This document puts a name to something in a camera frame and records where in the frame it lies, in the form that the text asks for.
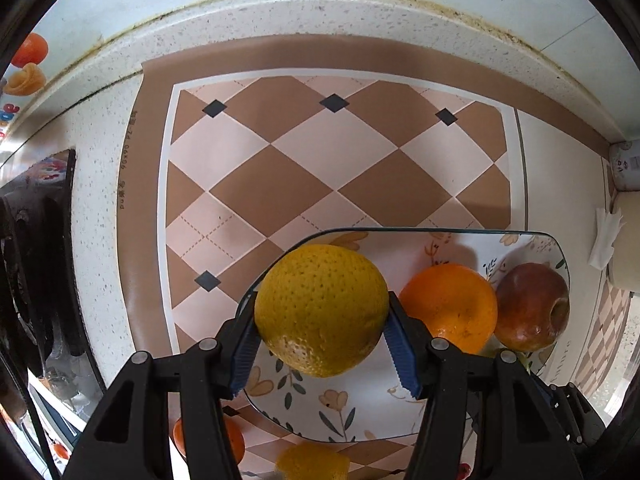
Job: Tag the yellow lemon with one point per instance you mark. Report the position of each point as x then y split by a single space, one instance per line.
312 462

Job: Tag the red apple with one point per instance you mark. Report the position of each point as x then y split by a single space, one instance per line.
525 305

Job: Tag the brown checkered mat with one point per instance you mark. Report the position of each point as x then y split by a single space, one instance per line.
300 170

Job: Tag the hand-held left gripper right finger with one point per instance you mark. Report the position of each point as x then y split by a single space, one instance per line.
401 357

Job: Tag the bright orange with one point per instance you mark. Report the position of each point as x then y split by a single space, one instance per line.
447 300

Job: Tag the floral ceramic plate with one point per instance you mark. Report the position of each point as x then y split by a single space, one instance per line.
320 405

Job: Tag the small orange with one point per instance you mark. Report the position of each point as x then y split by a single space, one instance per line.
234 440

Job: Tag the white container at right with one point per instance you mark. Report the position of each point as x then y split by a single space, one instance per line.
627 240

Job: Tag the yellow orange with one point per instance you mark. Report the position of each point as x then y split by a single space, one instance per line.
320 307

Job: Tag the small checkered mat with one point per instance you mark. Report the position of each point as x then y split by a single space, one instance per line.
602 335

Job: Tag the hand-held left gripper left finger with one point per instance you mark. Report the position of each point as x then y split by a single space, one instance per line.
244 357

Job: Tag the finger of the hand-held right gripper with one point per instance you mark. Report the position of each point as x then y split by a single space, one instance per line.
575 417

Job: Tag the orange wall sticker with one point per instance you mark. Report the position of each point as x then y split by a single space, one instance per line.
27 62

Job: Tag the black gas stove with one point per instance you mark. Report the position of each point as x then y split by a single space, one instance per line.
35 280

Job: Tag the white paper tissue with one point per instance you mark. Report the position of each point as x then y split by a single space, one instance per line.
606 237

